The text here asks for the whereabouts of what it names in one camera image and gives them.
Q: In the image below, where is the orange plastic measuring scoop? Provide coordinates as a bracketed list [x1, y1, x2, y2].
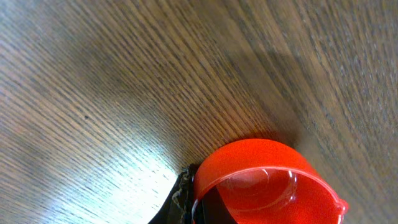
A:
[192, 139, 349, 223]

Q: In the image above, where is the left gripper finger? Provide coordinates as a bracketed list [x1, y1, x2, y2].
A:
[149, 164, 199, 224]

